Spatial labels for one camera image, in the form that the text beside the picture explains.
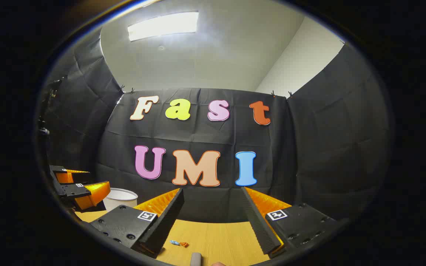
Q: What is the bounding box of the white garbage bin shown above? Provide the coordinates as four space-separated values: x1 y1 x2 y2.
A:
103 188 139 212

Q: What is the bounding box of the wooden desktop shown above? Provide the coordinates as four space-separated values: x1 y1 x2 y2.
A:
74 210 273 266

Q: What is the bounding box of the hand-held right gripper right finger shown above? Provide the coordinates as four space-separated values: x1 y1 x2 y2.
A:
240 186 339 259

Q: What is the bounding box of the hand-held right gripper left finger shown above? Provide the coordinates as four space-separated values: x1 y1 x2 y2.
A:
89 188 185 259

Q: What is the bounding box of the black backdrop cloth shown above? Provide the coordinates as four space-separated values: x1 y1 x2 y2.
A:
37 35 393 224

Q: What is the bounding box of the ceiling light panel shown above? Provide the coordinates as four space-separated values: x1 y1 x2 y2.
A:
127 11 200 42

